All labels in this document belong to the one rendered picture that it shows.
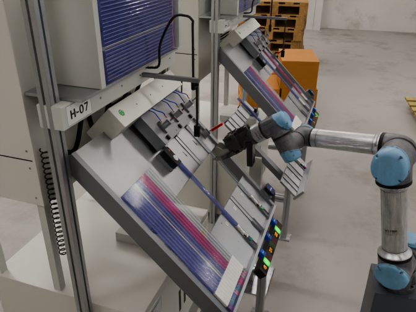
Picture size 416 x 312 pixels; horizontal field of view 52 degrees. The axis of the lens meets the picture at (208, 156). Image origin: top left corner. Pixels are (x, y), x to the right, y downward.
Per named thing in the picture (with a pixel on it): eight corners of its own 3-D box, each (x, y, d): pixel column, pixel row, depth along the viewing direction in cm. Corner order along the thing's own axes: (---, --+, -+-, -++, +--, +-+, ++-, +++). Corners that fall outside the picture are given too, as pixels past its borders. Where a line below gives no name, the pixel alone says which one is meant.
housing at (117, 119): (162, 103, 188) (182, 83, 180) (102, 150, 147) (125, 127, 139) (150, 90, 187) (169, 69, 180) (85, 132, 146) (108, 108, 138)
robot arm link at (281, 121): (290, 130, 160) (280, 111, 159) (265, 143, 165) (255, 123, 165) (296, 126, 166) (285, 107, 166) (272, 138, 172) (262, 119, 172)
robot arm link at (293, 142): (310, 150, 169) (296, 125, 168) (297, 160, 161) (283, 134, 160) (294, 156, 174) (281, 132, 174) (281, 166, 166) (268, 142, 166)
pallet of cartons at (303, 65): (314, 135, 438) (322, 66, 406) (220, 125, 458) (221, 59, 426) (315, 95, 548) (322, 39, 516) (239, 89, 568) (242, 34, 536)
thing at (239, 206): (267, 208, 193) (272, 205, 191) (222, 317, 138) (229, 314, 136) (239, 177, 191) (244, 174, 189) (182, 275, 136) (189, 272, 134)
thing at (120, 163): (208, 151, 190) (216, 145, 188) (139, 238, 135) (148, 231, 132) (158, 95, 187) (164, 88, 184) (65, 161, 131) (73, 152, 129)
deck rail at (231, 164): (265, 210, 196) (275, 204, 193) (264, 213, 195) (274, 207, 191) (159, 94, 189) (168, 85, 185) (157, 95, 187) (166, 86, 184)
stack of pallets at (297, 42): (246, 51, 764) (249, -11, 718) (303, 54, 745) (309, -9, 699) (233, 72, 640) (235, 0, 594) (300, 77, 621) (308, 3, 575)
